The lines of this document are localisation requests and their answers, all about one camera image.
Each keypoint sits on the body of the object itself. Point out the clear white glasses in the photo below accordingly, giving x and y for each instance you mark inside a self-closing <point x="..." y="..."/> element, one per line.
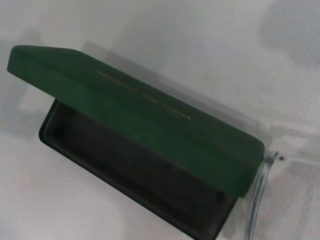
<point x="260" y="190"/>

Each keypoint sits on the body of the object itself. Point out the green glasses case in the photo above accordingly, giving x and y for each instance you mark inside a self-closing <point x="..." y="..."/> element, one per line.
<point x="125" y="112"/>

